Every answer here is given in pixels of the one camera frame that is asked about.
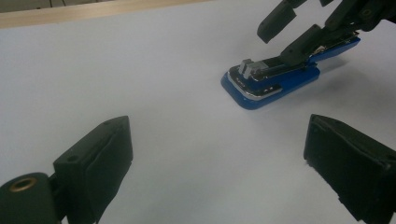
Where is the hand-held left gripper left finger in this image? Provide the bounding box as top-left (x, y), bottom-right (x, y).
top-left (52, 115), bottom-right (134, 224)

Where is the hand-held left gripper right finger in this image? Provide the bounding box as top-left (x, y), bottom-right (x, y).
top-left (303, 113), bottom-right (396, 224)

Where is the blue stapler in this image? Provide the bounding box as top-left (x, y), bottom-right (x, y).
top-left (220, 36), bottom-right (362, 111)

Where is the white table cover sheet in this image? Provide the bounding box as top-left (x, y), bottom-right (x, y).
top-left (0, 0), bottom-right (396, 224)

